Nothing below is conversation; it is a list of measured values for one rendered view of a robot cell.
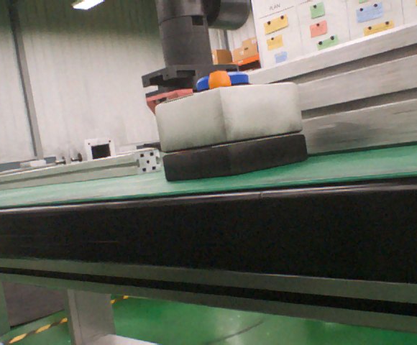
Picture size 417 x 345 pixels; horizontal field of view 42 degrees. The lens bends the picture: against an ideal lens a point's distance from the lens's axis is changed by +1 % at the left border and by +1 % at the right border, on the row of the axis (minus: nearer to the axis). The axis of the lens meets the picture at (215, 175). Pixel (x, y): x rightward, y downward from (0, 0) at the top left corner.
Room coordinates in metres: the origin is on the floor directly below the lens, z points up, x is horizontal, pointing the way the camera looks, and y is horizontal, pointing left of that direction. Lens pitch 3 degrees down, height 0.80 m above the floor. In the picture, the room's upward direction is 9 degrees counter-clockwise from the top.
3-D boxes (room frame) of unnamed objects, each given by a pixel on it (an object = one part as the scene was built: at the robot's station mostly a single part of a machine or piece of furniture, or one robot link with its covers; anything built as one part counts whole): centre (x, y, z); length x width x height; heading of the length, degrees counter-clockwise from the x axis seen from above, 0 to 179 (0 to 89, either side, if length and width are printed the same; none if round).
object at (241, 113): (0.42, -0.02, 0.81); 0.10 x 0.08 x 0.06; 130
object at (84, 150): (1.54, 0.35, 0.83); 0.11 x 0.10 x 0.10; 130
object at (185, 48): (0.65, 0.01, 0.91); 0.10 x 0.07 x 0.07; 130
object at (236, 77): (0.41, -0.02, 0.84); 0.04 x 0.04 x 0.02
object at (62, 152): (1.64, 0.42, 0.83); 0.11 x 0.10 x 0.10; 127
